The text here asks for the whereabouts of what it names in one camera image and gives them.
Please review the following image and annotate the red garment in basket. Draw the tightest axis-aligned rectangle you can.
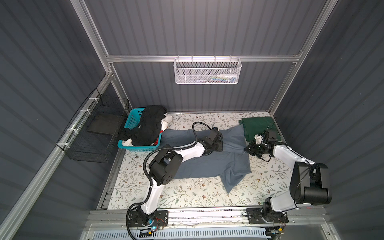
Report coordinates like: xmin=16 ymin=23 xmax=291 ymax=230
xmin=154 ymin=130 xmax=163 ymax=146

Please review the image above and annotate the white garment in basket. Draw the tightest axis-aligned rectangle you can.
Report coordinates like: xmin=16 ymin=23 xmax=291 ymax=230
xmin=119 ymin=114 xmax=172 ymax=147

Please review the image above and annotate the grey-blue t-shirt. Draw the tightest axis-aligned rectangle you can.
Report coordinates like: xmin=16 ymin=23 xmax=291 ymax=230
xmin=174 ymin=126 xmax=251 ymax=193

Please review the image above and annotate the white slotted cable duct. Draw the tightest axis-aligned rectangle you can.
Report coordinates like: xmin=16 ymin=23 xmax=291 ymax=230
xmin=91 ymin=227 xmax=268 ymax=240

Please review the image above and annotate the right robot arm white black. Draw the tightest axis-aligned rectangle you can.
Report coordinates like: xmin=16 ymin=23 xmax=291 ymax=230
xmin=244 ymin=130 xmax=332 ymax=224

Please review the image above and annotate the aluminium front rail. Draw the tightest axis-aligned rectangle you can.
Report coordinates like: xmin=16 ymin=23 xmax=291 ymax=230
xmin=85 ymin=206 xmax=331 ymax=230

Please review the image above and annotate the floral table cloth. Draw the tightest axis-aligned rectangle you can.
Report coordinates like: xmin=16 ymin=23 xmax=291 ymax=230
xmin=104 ymin=112 xmax=292 ymax=210

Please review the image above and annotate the black t-shirt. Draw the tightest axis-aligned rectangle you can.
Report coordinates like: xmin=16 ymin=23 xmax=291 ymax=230
xmin=118 ymin=105 xmax=168 ymax=147

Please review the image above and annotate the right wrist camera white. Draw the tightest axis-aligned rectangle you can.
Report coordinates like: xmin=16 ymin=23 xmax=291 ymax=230
xmin=254 ymin=135 xmax=264 ymax=145

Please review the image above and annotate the teal plastic laundry basket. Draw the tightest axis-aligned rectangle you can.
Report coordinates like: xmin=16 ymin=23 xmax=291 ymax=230
xmin=118 ymin=108 xmax=160 ymax=152

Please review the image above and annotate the black wire side basket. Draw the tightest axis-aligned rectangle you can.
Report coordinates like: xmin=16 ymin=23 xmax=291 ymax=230
xmin=57 ymin=90 xmax=131 ymax=164

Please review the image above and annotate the white wire wall basket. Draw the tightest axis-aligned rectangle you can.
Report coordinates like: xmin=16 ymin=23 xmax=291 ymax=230
xmin=173 ymin=58 xmax=242 ymax=85

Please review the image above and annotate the folded dark green t-shirt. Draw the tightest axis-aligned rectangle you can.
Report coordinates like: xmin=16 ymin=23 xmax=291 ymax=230
xmin=239 ymin=117 xmax=282 ymax=143

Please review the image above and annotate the white bottle in wire basket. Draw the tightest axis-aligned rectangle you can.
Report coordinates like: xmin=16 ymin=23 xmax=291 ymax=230
xmin=217 ymin=74 xmax=238 ymax=81

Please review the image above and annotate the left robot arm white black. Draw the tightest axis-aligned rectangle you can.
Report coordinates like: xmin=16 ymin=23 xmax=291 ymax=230
xmin=127 ymin=126 xmax=223 ymax=226

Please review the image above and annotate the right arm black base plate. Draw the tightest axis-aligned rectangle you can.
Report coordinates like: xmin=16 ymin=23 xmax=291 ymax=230
xmin=245 ymin=208 xmax=289 ymax=225

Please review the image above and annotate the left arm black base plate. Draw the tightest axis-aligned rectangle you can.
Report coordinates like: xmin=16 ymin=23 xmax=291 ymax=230
xmin=126 ymin=210 xmax=169 ymax=228

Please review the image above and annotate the black corrugated cable hose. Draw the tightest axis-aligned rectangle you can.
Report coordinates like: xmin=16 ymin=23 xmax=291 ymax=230
xmin=125 ymin=121 xmax=212 ymax=240

